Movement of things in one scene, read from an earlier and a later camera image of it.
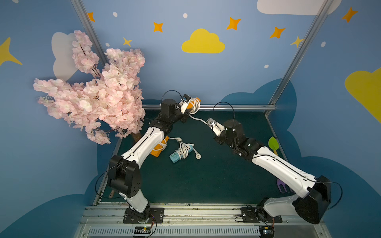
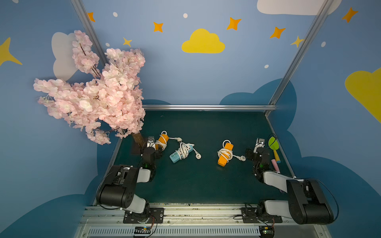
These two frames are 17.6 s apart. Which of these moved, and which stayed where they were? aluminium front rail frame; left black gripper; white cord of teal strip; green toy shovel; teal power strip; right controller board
Moved: left black gripper
Stayed: green toy shovel; teal power strip; white cord of teal strip; right controller board; aluminium front rail frame
